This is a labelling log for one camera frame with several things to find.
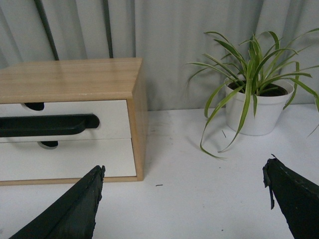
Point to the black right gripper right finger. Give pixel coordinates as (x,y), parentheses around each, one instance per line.
(298,198)

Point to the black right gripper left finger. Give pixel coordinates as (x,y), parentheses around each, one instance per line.
(72,216)

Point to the black drawer handle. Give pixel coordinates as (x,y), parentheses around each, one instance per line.
(47,125)

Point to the white top drawer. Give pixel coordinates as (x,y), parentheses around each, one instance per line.
(113,116)

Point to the white drawer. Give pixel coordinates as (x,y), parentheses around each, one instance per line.
(70,159)
(113,116)

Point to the white bottom drawer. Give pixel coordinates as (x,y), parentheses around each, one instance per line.
(70,159)

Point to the wooden drawer cabinet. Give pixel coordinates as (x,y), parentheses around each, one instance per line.
(36,83)

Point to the white plant pot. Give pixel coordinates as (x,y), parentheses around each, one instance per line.
(263,120)

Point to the green spider plant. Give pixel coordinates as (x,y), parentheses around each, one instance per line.
(254,76)

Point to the grey curtain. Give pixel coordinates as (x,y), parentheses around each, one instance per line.
(168,34)

